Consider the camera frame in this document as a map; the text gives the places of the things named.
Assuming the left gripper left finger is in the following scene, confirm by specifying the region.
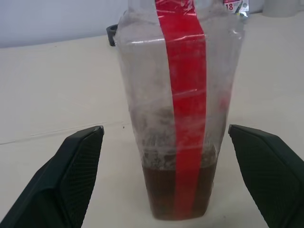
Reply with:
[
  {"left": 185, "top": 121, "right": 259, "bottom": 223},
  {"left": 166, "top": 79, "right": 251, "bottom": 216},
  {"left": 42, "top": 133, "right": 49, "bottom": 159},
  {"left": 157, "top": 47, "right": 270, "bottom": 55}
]
[{"left": 0, "top": 125, "right": 105, "bottom": 228}]

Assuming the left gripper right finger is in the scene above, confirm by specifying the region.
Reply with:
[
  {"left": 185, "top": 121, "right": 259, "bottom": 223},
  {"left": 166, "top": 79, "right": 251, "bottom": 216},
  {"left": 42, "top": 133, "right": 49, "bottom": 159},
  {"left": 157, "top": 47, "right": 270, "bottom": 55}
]
[{"left": 228, "top": 124, "right": 304, "bottom": 228}]

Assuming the clear bag with red stripe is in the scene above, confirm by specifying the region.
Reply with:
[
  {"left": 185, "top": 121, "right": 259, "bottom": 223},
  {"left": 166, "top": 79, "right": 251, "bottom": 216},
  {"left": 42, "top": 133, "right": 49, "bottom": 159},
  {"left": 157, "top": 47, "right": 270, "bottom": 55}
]
[{"left": 116, "top": 0, "right": 247, "bottom": 220}]

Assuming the grey tape roll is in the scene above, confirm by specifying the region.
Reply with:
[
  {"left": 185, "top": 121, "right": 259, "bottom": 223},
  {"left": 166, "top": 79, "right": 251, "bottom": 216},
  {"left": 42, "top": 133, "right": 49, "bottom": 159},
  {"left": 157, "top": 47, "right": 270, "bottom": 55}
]
[{"left": 262, "top": 0, "right": 304, "bottom": 18}]

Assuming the marker pen set box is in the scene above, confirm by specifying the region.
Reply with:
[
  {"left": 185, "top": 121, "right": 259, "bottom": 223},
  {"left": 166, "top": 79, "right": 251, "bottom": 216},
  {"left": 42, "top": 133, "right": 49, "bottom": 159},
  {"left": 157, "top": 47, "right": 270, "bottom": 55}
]
[{"left": 223, "top": 0, "right": 250, "bottom": 18}]

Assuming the black ring-shaped object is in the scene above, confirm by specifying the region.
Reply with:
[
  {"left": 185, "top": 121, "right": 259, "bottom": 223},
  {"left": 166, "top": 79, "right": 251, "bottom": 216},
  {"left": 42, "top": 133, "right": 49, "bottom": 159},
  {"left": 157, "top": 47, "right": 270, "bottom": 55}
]
[{"left": 105, "top": 24, "right": 119, "bottom": 47}]

